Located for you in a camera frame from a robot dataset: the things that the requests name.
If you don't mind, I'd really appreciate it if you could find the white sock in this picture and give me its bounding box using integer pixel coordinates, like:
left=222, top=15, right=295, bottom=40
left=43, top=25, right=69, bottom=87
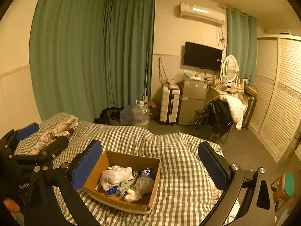
left=124, top=189, right=142, bottom=202
left=99, top=167, right=134, bottom=191

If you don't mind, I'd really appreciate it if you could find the clear plastic bottle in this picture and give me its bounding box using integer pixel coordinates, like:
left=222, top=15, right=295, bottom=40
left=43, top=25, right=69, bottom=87
left=135, top=168, right=157, bottom=194

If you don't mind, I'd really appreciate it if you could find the patterned pillow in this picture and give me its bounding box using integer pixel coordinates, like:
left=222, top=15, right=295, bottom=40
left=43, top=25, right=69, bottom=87
left=28, top=115, right=79, bottom=156

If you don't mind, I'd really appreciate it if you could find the wooden stool green seat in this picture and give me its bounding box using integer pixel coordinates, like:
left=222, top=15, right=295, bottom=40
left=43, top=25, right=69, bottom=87
left=271, top=173, right=294, bottom=211

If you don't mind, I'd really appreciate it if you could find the brown cardboard box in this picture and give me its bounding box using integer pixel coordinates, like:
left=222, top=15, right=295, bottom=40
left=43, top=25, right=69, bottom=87
left=83, top=150, right=161, bottom=215

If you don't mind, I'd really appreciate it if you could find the dark clothes pile on floor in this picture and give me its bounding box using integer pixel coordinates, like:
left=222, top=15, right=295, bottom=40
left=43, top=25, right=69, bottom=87
left=94, top=107, right=124, bottom=126

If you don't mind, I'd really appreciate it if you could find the checkered bed duvet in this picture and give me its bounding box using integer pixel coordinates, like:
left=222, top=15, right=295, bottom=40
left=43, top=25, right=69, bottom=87
left=14, top=112, right=240, bottom=226

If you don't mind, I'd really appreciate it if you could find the large clear water jug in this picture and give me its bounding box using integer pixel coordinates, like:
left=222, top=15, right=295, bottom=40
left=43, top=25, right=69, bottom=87
left=132, top=100, right=150, bottom=128

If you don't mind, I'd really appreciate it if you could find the white louvered wardrobe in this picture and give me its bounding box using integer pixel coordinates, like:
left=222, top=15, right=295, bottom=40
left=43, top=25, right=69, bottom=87
left=249, top=35, right=300, bottom=163

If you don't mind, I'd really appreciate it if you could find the large green curtain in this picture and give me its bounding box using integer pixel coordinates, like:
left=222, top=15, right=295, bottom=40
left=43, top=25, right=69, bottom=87
left=29, top=0, right=156, bottom=121

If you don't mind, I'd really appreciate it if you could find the chair with draped clothes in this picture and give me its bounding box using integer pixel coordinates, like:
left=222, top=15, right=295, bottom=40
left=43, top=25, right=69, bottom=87
left=192, top=94, right=247, bottom=138

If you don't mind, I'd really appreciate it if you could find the white suitcase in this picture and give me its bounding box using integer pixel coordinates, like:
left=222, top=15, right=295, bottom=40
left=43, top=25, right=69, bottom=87
left=160, top=85, right=180, bottom=124

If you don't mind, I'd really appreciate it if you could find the silver mini fridge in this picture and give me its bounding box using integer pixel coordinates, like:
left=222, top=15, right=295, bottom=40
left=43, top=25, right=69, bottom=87
left=177, top=80, right=207, bottom=125

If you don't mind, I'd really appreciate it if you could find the white oval vanity mirror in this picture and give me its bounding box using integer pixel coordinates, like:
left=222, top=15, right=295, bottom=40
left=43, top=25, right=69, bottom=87
left=220, top=55, right=240, bottom=84

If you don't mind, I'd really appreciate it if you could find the small green curtain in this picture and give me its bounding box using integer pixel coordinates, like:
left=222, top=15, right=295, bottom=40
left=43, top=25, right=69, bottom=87
left=227, top=7, right=257, bottom=85

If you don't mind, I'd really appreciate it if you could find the white air conditioner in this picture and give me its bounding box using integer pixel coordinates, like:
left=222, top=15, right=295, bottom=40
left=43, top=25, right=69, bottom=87
left=179, top=2, right=226, bottom=27

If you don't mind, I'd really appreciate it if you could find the black wall television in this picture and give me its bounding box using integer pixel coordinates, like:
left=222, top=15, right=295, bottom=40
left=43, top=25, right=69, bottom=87
left=183, top=42, right=222, bottom=71

